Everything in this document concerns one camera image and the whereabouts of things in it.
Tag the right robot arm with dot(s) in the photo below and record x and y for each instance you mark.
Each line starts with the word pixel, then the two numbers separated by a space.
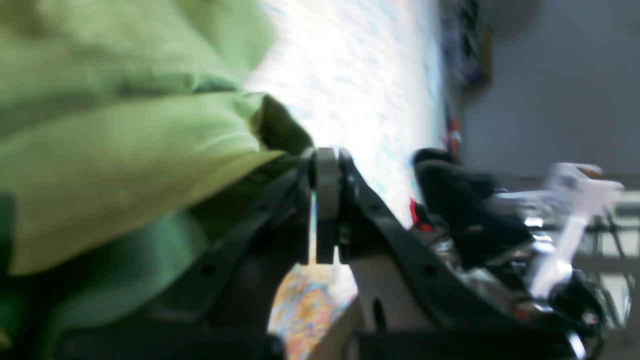
pixel 527 240

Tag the patterned tablecloth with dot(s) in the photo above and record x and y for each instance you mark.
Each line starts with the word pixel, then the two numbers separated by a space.
pixel 365 75

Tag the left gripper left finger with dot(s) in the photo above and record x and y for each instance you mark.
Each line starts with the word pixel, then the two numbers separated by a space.
pixel 219 308

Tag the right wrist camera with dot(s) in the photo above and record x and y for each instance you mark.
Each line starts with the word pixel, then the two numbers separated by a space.
pixel 575 193

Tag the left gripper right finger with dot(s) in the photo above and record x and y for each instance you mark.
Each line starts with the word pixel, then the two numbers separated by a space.
pixel 410 306

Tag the red black clamp upper left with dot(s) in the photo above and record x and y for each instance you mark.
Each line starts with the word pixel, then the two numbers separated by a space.
pixel 453 136

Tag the olive green t-shirt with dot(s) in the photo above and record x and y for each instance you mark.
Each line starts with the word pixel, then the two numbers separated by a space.
pixel 128 142

